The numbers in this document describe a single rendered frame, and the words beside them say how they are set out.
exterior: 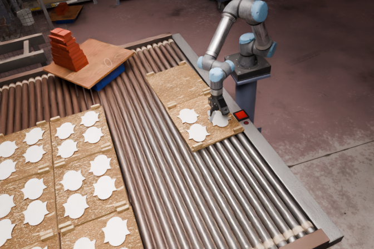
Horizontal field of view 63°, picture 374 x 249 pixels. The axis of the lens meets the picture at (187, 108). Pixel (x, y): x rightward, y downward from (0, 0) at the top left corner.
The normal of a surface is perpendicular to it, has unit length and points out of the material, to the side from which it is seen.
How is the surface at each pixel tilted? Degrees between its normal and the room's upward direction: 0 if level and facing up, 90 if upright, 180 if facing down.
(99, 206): 0
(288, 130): 0
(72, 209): 0
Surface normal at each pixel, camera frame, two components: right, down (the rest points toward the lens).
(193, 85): -0.09, -0.73
